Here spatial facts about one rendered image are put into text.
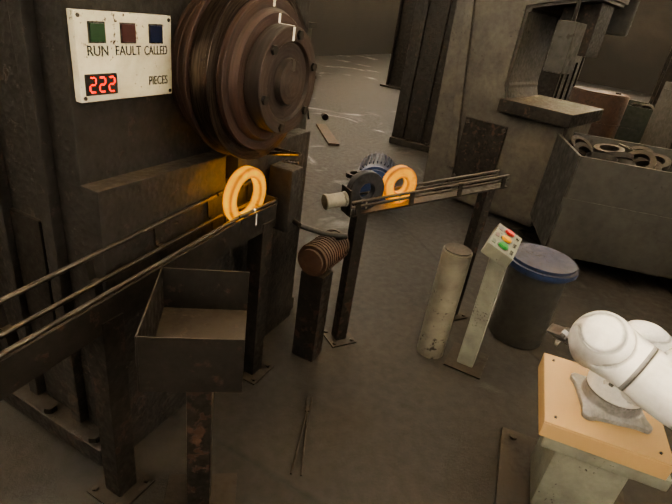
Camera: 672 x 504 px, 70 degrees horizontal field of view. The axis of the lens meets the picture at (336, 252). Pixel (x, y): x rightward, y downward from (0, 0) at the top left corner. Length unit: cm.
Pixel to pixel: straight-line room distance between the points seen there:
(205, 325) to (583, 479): 117
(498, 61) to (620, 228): 146
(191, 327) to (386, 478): 85
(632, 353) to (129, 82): 118
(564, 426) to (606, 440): 10
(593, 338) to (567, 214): 231
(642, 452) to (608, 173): 196
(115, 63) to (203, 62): 19
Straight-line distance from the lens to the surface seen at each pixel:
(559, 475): 171
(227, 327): 119
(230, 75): 128
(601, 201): 326
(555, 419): 151
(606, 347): 96
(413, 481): 173
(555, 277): 226
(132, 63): 127
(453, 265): 196
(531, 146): 382
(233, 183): 147
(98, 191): 123
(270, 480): 165
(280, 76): 134
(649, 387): 101
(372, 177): 184
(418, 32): 558
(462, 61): 400
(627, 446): 155
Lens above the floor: 132
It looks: 27 degrees down
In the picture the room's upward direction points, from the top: 9 degrees clockwise
